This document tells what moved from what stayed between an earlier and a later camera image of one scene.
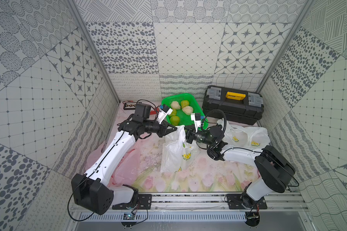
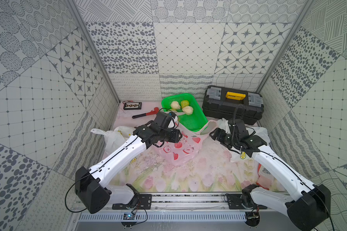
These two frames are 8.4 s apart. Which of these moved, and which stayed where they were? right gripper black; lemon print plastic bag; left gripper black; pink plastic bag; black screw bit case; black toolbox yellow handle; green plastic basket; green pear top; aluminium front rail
Moved: lemon print plastic bag; left gripper black; pink plastic bag; right gripper black
Stayed: black screw bit case; aluminium front rail; black toolbox yellow handle; green plastic basket; green pear top
